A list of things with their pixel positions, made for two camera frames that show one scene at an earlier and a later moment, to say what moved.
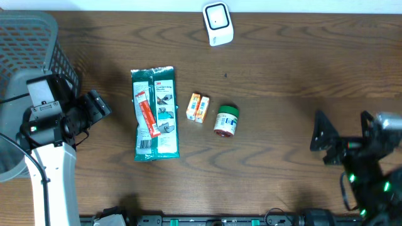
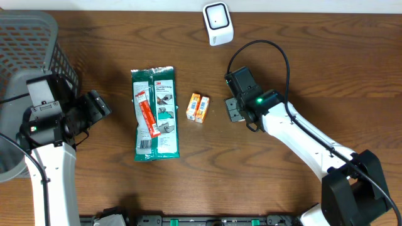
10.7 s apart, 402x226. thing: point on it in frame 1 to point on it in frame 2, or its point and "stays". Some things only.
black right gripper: x=347 y=147 to x=230 y=103
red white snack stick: x=154 y=128 stays
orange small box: x=193 y=106 stays
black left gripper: x=96 y=104 stays
